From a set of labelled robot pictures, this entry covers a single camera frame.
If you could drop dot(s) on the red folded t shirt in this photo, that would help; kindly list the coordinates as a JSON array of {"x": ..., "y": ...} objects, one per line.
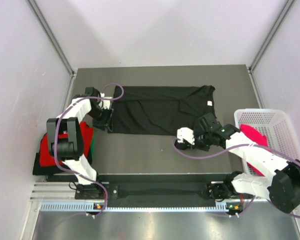
[{"x": 45, "y": 160}]

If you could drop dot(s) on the aluminium frame post left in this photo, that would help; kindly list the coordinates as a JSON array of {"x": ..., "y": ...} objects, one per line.
[{"x": 34, "y": 7}]

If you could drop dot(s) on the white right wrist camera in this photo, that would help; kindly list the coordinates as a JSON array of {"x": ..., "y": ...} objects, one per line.
[{"x": 185, "y": 134}]

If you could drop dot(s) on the aluminium frame post right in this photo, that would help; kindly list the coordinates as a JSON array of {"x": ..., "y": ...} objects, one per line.
[{"x": 288, "y": 4}]

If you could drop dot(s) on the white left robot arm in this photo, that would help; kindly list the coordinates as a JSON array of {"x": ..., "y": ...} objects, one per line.
[{"x": 65, "y": 141}]

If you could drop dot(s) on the green folded t shirt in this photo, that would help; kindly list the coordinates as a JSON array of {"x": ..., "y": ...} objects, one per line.
[{"x": 92, "y": 144}]

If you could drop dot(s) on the pink t shirt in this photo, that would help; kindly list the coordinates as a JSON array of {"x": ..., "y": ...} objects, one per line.
[{"x": 254, "y": 135}]

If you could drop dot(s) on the white perforated plastic basket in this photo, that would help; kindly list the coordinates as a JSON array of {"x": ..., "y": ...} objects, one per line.
[{"x": 275, "y": 125}]

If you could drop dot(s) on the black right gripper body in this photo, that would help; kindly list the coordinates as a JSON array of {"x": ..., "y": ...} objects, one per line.
[{"x": 202, "y": 141}]

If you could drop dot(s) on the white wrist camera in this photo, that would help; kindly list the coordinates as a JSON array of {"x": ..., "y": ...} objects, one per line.
[
  {"x": 105, "y": 102},
  {"x": 185, "y": 134}
]

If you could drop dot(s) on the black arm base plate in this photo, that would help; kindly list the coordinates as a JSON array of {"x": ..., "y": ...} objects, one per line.
[{"x": 217, "y": 191}]

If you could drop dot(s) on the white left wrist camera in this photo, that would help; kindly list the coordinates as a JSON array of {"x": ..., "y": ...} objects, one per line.
[{"x": 105, "y": 102}]

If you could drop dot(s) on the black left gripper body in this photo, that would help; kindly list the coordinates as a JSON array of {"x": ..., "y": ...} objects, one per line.
[{"x": 101, "y": 117}]

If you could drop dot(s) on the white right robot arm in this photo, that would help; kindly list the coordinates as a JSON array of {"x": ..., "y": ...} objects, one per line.
[{"x": 279, "y": 181}]

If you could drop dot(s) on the aluminium frame post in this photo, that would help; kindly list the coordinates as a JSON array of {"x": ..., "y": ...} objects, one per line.
[
  {"x": 34, "y": 7},
  {"x": 288, "y": 4}
]

